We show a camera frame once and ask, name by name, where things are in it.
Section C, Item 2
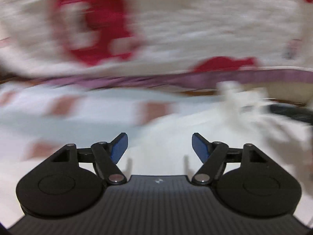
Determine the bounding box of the plaid bed blanket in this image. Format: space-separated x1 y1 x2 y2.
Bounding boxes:
1 82 219 161

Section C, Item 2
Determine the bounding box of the bear print quilt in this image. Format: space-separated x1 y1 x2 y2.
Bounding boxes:
1 0 312 89

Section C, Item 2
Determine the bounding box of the cream fleece garment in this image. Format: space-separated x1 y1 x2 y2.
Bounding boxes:
0 80 313 226

